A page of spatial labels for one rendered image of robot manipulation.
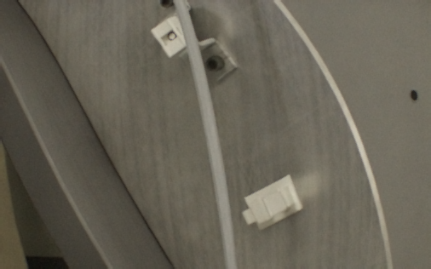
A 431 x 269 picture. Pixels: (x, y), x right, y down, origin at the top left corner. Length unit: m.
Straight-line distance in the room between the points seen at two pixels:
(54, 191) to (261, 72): 0.10
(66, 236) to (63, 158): 0.04
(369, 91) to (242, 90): 0.06
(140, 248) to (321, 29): 0.13
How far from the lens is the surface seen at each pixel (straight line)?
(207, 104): 1.01
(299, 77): 1.03
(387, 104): 1.01
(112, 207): 1.06
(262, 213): 1.04
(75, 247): 1.04
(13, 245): 6.02
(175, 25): 1.02
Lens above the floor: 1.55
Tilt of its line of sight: 10 degrees down
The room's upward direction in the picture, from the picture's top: 6 degrees counter-clockwise
